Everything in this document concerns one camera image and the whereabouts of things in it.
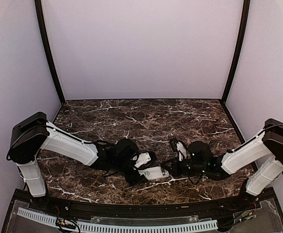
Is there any black frame post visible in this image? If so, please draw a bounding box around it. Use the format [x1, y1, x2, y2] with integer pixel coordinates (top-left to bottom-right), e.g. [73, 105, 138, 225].
[221, 0, 250, 105]
[34, 0, 66, 105]

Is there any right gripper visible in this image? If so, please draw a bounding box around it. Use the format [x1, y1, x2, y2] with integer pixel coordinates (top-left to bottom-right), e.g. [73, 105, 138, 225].
[160, 156, 207, 177]

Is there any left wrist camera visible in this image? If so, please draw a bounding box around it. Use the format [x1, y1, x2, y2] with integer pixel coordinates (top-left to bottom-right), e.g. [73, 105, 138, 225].
[132, 151, 157, 170]

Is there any black front rail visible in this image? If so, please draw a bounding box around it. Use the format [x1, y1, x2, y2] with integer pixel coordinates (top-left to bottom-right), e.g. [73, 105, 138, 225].
[47, 197, 237, 218]

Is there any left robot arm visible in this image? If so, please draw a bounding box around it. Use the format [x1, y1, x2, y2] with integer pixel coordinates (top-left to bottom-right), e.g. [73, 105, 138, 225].
[6, 112, 146, 212]

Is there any white slotted cable duct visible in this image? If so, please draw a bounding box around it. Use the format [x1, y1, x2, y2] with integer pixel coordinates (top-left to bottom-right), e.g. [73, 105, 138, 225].
[17, 207, 218, 233]

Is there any left black frame post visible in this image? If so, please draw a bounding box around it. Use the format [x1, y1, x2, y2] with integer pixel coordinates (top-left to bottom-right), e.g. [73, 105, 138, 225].
[34, 0, 66, 105]

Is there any right black frame post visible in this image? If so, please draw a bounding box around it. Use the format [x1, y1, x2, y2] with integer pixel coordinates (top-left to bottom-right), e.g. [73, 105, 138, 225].
[221, 0, 250, 105]

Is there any white remote control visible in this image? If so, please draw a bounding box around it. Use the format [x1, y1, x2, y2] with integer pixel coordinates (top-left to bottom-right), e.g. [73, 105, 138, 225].
[139, 166, 170, 181]

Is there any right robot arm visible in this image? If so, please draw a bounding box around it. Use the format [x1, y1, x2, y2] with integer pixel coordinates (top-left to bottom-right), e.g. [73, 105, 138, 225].
[160, 118, 283, 211]

